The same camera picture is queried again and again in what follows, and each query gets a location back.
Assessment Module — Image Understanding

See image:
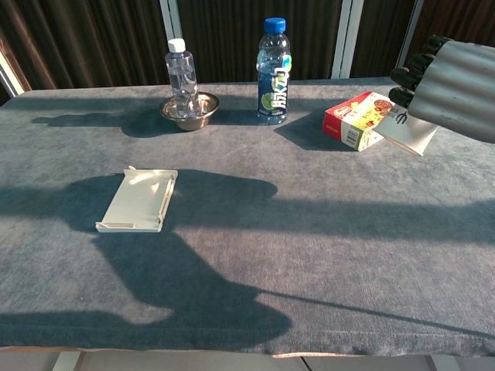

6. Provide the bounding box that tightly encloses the right silver and black robot hand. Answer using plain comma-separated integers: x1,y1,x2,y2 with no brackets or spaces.
387,35,495,145

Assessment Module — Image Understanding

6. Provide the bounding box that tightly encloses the white paper cup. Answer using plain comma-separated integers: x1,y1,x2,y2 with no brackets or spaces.
375,106,439,157

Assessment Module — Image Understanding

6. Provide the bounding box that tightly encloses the red and white snack box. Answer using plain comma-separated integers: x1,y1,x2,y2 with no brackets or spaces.
322,90,396,152

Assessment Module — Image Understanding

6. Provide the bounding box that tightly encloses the blue-capped sports drink bottle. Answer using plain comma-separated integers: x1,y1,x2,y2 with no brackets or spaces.
257,17,292,126

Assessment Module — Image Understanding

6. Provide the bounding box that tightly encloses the small metal bowl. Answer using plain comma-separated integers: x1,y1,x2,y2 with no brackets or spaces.
159,91,220,132

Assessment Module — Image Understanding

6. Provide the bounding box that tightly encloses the clear white-capped water bottle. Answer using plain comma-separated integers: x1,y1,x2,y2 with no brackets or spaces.
165,38,200,119

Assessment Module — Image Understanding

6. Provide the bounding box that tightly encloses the grey-blue table cloth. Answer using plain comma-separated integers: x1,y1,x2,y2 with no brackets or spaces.
0,73,495,358

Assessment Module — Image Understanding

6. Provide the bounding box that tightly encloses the white plastic tray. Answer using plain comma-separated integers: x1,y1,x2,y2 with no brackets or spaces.
94,165,179,234

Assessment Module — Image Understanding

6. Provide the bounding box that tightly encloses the dark brown curtain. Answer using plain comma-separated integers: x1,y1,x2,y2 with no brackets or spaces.
0,0,495,106

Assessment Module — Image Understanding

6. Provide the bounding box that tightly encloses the white window frame post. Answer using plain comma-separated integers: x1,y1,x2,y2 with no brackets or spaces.
331,0,365,80
0,50,19,99
159,0,183,41
392,0,425,77

